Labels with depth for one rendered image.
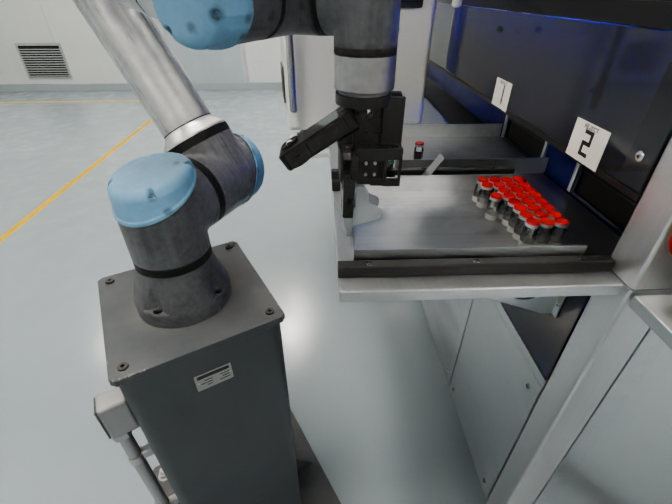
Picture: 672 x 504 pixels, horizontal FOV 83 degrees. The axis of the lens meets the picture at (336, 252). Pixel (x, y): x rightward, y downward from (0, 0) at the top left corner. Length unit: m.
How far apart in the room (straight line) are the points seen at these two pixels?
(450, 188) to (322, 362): 0.97
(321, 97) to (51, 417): 1.45
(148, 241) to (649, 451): 1.03
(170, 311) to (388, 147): 0.40
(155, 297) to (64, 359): 1.30
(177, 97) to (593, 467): 1.08
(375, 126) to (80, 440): 1.41
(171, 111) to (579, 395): 0.82
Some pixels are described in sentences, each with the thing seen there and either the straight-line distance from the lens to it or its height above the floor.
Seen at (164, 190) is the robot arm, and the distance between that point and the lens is 0.55.
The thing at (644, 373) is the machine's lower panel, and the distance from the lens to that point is 0.83.
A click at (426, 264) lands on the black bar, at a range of 0.56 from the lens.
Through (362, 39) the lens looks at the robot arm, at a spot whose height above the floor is 1.18.
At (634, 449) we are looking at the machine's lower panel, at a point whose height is 0.45.
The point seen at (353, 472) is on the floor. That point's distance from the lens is 1.35.
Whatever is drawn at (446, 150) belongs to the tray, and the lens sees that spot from 1.04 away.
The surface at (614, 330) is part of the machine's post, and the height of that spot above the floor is 0.80.
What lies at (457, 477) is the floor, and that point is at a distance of 1.39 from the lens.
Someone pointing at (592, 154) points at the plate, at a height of 1.01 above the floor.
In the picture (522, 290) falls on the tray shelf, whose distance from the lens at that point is 0.60.
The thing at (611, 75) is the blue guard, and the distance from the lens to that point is 0.72.
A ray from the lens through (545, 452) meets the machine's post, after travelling 0.96.
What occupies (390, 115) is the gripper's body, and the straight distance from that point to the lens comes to 0.51.
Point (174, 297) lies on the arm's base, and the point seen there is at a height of 0.84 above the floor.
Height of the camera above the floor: 1.22
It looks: 35 degrees down
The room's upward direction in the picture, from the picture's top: straight up
